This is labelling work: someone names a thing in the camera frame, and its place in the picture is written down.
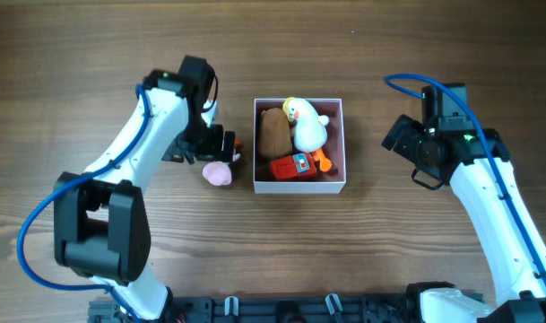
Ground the pink pig toy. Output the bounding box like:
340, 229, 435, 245
202, 139, 243, 187

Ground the brown plush toy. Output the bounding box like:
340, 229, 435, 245
257, 108, 293, 159

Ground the red toy truck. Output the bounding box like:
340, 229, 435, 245
269, 153, 316, 181

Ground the white plush duck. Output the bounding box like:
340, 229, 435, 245
282, 97, 333, 172

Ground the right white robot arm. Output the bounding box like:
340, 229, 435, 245
382, 74, 546, 322

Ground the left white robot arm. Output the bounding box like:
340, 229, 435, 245
54, 56, 237, 322

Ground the white box pink inside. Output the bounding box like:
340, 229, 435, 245
253, 98, 346, 194

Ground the left blue cable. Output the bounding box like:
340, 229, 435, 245
16, 83, 151, 323

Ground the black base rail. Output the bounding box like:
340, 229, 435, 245
87, 281, 484, 323

